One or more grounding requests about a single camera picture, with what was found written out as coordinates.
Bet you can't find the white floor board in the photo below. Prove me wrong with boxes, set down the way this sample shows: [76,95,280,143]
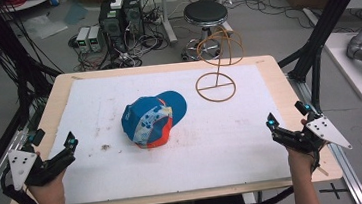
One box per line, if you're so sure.
[322,29,362,106]

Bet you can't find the person's right hand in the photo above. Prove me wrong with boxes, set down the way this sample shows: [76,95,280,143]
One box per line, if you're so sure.
[282,118,317,177]

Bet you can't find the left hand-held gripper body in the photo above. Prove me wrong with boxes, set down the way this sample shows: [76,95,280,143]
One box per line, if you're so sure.
[6,142,80,193]

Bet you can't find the white paper sheet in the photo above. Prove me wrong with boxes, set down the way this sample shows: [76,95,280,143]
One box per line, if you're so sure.
[22,12,70,42]

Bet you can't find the grey desk leg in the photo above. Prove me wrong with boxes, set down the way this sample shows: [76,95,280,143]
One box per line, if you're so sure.
[158,0,179,47]

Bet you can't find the grey bench power supply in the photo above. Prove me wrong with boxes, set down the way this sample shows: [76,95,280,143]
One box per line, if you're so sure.
[74,25,94,55]
[86,24,106,54]

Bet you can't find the black cable under table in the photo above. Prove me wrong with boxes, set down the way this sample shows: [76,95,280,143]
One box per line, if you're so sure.
[243,186,296,204]

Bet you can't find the tangle of floor cables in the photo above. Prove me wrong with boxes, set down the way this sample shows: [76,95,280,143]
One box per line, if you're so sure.
[65,2,174,74]

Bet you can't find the black round stool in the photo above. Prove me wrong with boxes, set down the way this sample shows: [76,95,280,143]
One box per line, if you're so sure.
[175,0,237,63]

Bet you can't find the person's left hand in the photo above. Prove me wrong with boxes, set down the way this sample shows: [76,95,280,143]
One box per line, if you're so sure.
[22,148,70,204]

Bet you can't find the black sleeved gripper cable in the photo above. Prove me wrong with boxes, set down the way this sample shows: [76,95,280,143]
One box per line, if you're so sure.
[0,161,43,204]

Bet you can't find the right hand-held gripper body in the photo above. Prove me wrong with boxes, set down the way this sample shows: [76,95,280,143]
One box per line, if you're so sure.
[270,113,354,158]

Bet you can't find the blue and orange cap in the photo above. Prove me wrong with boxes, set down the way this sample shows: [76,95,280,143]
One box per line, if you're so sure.
[118,88,192,152]

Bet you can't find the wire hat stand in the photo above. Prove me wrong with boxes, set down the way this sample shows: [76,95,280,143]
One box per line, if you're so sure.
[189,25,250,105]

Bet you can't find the small white box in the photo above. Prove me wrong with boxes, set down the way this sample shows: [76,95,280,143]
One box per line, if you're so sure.
[109,0,126,11]

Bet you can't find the black computer tower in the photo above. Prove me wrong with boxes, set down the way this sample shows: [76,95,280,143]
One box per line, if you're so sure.
[121,0,147,39]
[96,0,129,55]

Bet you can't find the long black floor cables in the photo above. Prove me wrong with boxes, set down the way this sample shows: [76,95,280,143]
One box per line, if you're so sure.
[222,0,362,46]

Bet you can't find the white table mat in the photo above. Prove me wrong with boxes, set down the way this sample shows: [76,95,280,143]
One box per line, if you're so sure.
[41,59,294,204]

